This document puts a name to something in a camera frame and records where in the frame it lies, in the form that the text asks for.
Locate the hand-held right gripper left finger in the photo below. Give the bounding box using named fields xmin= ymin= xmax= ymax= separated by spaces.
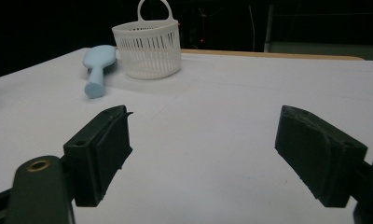
xmin=62 ymin=105 xmax=134 ymax=208

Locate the white plastic slotted basket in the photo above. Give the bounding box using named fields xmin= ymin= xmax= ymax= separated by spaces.
xmin=111 ymin=0 xmax=183 ymax=80

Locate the white table mat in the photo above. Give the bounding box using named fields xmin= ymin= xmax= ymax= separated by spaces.
xmin=0 ymin=47 xmax=373 ymax=224

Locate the light blue hairbrush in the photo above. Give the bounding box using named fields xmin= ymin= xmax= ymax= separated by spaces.
xmin=82 ymin=44 xmax=119 ymax=100

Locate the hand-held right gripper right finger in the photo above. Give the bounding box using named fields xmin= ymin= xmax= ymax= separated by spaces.
xmin=274 ymin=105 xmax=369 ymax=208

